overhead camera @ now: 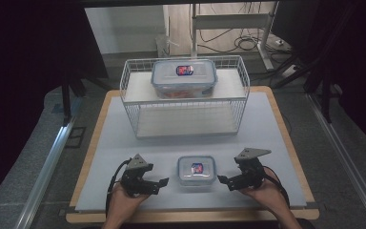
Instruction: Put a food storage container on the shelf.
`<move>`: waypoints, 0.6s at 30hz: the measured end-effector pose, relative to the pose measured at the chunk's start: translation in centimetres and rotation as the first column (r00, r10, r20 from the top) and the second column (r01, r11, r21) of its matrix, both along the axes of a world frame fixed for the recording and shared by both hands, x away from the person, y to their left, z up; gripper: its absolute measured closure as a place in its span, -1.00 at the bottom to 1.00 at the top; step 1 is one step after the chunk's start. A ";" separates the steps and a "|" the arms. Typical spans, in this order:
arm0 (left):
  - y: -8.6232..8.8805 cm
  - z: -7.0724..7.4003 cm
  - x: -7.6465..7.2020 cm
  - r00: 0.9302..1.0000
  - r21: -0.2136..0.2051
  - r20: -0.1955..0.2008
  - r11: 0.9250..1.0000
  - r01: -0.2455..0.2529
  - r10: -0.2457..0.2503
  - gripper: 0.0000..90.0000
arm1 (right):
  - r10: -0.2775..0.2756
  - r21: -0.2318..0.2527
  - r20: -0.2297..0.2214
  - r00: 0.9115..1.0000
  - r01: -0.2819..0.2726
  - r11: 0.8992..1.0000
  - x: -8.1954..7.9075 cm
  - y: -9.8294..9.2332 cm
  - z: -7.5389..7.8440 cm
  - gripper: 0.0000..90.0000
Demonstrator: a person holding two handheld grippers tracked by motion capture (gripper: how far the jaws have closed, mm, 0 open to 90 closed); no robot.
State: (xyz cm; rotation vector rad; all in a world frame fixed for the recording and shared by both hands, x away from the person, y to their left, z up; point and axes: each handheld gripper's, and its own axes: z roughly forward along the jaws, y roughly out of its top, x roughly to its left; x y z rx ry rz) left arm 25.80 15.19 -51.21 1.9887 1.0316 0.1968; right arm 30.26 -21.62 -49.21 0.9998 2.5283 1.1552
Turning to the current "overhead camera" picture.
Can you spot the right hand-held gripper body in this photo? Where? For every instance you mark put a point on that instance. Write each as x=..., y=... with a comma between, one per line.
x=249, y=171

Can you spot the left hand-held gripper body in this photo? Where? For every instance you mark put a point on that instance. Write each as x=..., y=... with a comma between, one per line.
x=136, y=175

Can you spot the small clear plastic food container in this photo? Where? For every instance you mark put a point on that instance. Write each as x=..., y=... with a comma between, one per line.
x=197, y=170

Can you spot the large clear plastic food container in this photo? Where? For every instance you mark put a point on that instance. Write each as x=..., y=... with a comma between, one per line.
x=184, y=79

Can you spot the person's right hand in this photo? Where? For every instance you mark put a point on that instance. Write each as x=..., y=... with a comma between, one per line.
x=267, y=191

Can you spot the person's left hand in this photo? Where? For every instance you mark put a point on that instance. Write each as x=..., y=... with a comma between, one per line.
x=125, y=202

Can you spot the light grey table mat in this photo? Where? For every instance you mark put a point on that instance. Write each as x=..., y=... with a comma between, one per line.
x=267, y=136

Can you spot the black metal stand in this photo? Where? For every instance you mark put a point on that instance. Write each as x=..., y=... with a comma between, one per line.
x=325, y=95
x=67, y=98

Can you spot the white power strip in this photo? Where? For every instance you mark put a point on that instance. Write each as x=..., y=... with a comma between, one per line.
x=289, y=71

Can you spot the clear plastic bin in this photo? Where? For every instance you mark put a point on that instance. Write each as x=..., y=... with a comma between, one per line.
x=163, y=45

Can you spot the aluminium rail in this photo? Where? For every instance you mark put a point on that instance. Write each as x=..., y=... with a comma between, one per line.
x=346, y=152
x=49, y=159

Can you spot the white metal desk frame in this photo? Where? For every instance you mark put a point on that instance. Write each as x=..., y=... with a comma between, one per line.
x=232, y=21

